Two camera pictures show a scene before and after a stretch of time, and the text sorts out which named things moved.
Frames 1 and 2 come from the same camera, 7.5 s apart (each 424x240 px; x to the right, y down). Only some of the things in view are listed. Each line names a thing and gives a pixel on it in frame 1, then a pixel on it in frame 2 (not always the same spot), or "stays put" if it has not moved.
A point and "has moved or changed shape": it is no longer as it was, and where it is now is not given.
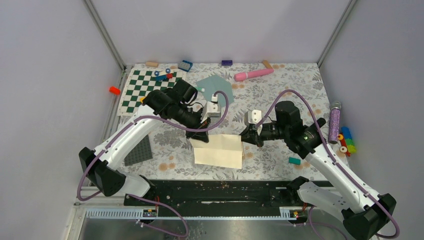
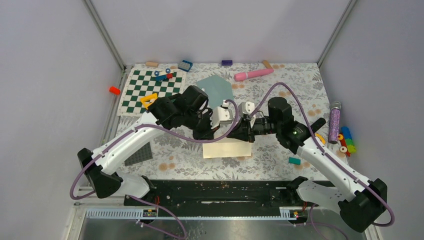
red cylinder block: x=115 y=90 stays put
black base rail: x=219 y=198 stays put
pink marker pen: x=246 y=75 stays put
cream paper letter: x=223 y=150 has moved or changed shape
